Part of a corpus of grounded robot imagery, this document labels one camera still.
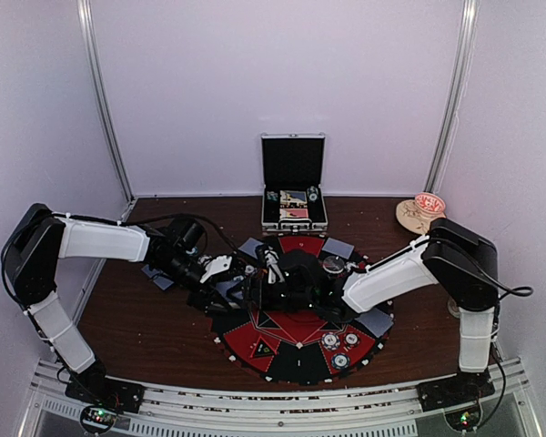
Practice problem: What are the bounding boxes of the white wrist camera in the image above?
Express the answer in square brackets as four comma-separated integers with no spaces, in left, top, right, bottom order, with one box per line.
[255,244,285,284]
[200,255,232,284]

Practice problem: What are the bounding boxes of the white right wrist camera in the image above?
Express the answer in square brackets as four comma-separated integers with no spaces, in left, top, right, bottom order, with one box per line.
[255,244,285,284]

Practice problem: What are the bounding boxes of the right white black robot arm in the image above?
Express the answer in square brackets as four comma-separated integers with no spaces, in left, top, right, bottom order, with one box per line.
[241,218,534,402]

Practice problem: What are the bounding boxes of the blue chip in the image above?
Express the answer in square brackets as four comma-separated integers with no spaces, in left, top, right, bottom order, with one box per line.
[330,353,350,371]

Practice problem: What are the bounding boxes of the red white patterned bowl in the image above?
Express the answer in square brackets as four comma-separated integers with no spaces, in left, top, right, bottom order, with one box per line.
[414,192,446,215]

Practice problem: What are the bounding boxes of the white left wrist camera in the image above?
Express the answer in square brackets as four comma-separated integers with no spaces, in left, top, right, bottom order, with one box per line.
[200,255,232,284]

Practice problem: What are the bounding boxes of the aluminium poker case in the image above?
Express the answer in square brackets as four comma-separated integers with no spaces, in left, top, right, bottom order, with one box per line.
[260,133,328,233]

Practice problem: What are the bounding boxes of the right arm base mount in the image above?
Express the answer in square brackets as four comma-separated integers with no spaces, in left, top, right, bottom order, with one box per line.
[416,370,495,412]

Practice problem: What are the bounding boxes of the aluminium front rail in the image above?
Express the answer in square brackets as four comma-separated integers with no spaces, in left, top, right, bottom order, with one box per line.
[14,359,546,436]

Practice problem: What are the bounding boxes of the card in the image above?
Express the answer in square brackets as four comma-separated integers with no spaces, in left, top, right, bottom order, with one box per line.
[238,238,271,259]
[356,308,394,337]
[322,238,354,259]

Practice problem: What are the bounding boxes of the card decks in case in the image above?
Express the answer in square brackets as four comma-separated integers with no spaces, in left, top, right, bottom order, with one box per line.
[279,190,308,219]

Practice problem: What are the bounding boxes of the round red black poker mat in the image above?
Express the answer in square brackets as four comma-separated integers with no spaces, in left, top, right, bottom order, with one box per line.
[209,235,394,386]

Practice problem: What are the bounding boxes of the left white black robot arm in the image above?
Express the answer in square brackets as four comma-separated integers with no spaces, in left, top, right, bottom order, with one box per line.
[0,203,237,404]

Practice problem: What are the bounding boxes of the chips in case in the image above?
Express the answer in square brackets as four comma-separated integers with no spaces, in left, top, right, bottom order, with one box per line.
[307,186,319,202]

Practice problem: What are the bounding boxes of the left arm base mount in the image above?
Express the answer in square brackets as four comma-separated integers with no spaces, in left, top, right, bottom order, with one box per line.
[65,377,145,413]

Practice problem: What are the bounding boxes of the round wooden board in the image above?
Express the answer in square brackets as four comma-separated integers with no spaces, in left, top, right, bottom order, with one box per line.
[395,199,446,235]

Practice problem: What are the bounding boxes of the chip stack under right arm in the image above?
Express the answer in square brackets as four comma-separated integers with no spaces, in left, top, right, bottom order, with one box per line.
[447,298,460,319]

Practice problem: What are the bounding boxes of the clear dealer button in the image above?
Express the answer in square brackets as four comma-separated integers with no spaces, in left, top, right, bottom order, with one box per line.
[322,256,346,275]

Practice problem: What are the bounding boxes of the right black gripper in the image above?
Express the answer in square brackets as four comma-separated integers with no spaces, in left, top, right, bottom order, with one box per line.
[227,279,315,312]

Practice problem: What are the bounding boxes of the white chip stack near ten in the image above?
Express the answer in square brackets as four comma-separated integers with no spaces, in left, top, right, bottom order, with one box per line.
[320,332,341,351]

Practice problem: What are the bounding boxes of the blue checkered card deck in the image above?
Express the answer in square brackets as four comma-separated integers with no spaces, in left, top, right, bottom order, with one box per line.
[216,280,247,309]

